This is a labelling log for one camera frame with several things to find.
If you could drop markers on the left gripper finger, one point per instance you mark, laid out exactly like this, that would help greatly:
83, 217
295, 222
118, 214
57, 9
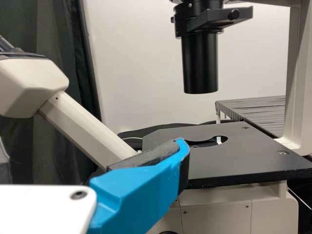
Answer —
136, 192

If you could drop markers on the cream microscope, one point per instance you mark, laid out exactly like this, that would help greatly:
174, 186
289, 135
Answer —
243, 158

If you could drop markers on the black platform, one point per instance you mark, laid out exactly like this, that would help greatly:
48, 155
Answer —
258, 114

